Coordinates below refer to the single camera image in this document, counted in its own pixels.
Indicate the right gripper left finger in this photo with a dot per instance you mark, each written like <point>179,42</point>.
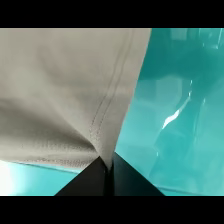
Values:
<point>88,181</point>

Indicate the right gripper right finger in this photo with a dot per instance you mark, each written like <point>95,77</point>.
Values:
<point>133,181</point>

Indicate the white garment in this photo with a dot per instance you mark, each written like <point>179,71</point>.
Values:
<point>60,93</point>

